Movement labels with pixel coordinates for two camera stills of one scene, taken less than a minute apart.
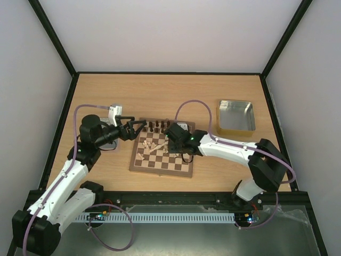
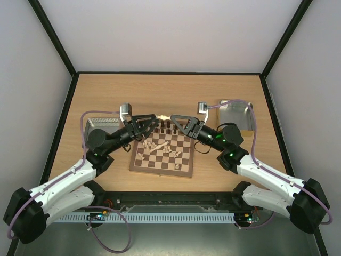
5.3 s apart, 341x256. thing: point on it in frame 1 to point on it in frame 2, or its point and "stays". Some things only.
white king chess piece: [159, 146] stays
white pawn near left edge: [140, 156] stays
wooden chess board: [150, 154] stays
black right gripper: [172, 144] to [194, 128]
